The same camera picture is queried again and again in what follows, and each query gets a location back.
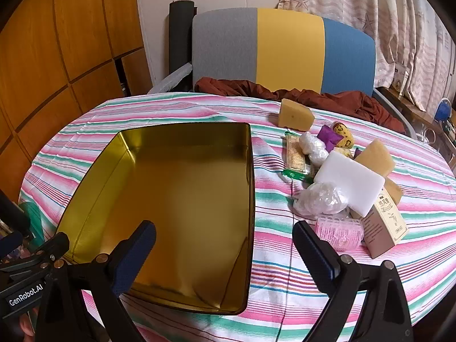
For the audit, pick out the yellow wedge sponge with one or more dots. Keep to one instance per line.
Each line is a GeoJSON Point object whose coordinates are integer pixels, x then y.
{"type": "Point", "coordinates": [294, 115]}

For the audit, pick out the green-ended cracker packet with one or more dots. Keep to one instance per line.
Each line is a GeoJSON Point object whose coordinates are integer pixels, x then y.
{"type": "Point", "coordinates": [295, 155]}

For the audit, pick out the brown carton box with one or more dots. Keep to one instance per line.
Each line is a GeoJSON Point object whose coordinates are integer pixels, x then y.
{"type": "Point", "coordinates": [383, 231]}

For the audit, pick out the gold tin box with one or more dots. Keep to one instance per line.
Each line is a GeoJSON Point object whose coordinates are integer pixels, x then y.
{"type": "Point", "coordinates": [178, 192]}

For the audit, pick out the clear plastic bag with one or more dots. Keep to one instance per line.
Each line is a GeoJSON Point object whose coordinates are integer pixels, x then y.
{"type": "Point", "coordinates": [320, 199]}

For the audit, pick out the blue round object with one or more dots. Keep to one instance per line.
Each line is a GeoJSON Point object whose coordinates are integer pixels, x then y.
{"type": "Point", "coordinates": [443, 111]}

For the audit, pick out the crumpled purple snack packet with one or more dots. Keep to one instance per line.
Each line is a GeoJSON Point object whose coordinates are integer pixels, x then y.
{"type": "Point", "coordinates": [326, 136]}

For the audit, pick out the small white box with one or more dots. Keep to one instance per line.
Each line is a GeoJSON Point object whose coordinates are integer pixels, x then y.
{"type": "Point", "coordinates": [400, 78]}

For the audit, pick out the yellow plush toy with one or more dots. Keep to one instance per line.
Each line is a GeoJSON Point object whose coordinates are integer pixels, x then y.
{"type": "Point", "coordinates": [343, 135]}

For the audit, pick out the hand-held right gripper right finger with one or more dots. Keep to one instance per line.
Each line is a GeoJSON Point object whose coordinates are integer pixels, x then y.
{"type": "Point", "coordinates": [315, 253]}

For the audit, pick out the white foam block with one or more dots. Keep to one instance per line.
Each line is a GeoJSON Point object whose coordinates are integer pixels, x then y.
{"type": "Point", "coordinates": [351, 181]}

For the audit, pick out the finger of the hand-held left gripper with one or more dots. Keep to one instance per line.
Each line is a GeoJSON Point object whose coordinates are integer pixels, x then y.
{"type": "Point", "coordinates": [53, 247]}

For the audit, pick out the wooden wardrobe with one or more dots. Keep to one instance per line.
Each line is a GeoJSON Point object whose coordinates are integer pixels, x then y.
{"type": "Point", "coordinates": [53, 60]}

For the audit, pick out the wooden side shelf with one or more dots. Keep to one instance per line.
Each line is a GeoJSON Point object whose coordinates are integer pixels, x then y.
{"type": "Point", "coordinates": [409, 108]}

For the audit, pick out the patterned curtain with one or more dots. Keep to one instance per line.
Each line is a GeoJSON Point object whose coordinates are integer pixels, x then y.
{"type": "Point", "coordinates": [356, 0]}

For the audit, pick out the black rolled mat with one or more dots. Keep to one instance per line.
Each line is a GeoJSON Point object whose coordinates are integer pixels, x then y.
{"type": "Point", "coordinates": [180, 35]}

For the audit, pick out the clear plastic wrapped ball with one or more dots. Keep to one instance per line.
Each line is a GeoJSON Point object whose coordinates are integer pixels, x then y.
{"type": "Point", "coordinates": [311, 146]}

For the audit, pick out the reddish brown cloth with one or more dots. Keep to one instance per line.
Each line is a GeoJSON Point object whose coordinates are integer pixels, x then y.
{"type": "Point", "coordinates": [356, 103]}

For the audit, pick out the grey yellow blue chair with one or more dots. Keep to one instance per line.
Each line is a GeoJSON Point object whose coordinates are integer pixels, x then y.
{"type": "Point", "coordinates": [288, 50]}

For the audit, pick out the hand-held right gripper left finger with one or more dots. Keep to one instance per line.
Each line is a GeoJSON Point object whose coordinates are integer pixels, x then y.
{"type": "Point", "coordinates": [139, 253]}

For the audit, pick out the striped tablecloth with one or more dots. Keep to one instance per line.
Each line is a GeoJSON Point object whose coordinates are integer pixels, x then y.
{"type": "Point", "coordinates": [274, 192]}

